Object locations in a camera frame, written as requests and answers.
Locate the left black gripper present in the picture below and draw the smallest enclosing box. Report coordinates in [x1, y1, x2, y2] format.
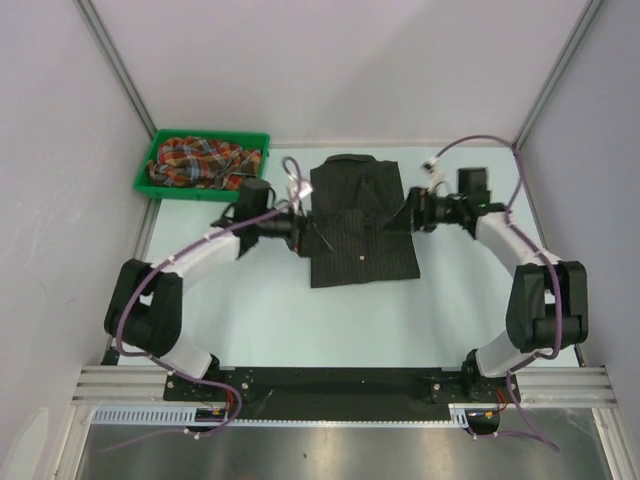
[255, 200, 334, 258]

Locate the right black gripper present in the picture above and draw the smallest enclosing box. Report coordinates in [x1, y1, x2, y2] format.
[382, 186, 465, 234]

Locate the black pinstripe long sleeve shirt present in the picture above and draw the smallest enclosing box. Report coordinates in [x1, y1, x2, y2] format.
[310, 154, 421, 289]

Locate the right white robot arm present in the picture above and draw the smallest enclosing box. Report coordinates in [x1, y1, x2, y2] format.
[385, 168, 588, 402]

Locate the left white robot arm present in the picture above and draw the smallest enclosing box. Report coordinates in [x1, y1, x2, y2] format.
[104, 179, 317, 400]

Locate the plaid long sleeve shirt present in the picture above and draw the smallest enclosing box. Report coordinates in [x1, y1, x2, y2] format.
[146, 136, 263, 191]

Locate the green plastic bin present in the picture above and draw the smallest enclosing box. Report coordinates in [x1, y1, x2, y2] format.
[134, 129, 271, 203]

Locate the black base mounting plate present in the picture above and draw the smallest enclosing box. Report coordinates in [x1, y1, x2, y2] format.
[163, 364, 521, 422]

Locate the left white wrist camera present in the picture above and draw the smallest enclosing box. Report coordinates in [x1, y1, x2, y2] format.
[287, 177, 313, 205]

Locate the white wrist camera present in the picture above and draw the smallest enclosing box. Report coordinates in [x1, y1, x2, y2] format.
[421, 156, 446, 194]
[287, 177, 313, 205]

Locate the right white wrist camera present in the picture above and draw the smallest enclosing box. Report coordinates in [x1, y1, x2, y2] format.
[421, 156, 446, 194]

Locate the white slotted cable duct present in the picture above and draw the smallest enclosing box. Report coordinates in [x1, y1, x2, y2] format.
[92, 405, 498, 429]

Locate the aluminium frame rail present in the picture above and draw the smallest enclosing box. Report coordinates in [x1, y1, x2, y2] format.
[72, 366, 617, 408]

